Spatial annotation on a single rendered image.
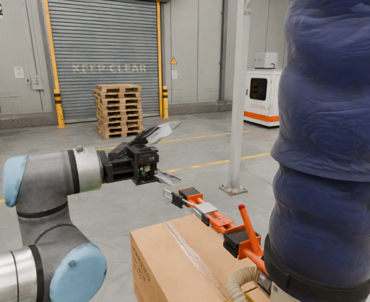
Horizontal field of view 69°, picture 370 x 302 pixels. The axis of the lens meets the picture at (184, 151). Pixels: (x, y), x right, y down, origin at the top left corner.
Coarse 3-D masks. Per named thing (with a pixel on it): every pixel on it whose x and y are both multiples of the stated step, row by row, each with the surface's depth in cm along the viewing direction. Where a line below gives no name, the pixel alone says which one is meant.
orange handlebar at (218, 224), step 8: (200, 200) 111; (208, 216) 99; (216, 216) 100; (224, 216) 98; (216, 224) 93; (224, 224) 93; (232, 224) 94; (248, 248) 82; (248, 256) 79; (256, 256) 78; (256, 264) 77; (264, 272) 74
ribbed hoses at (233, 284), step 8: (240, 272) 79; (248, 272) 79; (256, 272) 79; (232, 280) 77; (240, 280) 77; (248, 280) 78; (256, 280) 78; (232, 288) 75; (232, 296) 74; (240, 296) 73
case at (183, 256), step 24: (192, 216) 157; (144, 240) 136; (168, 240) 136; (192, 240) 136; (216, 240) 136; (144, 264) 125; (168, 264) 119; (192, 264) 119; (216, 264) 119; (240, 264) 119; (144, 288) 132; (168, 288) 106; (192, 288) 106; (216, 288) 106; (240, 288) 106
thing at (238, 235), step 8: (224, 232) 87; (232, 232) 88; (240, 232) 88; (256, 232) 86; (224, 240) 88; (232, 240) 83; (240, 240) 84; (248, 240) 82; (232, 248) 84; (240, 248) 81; (240, 256) 82
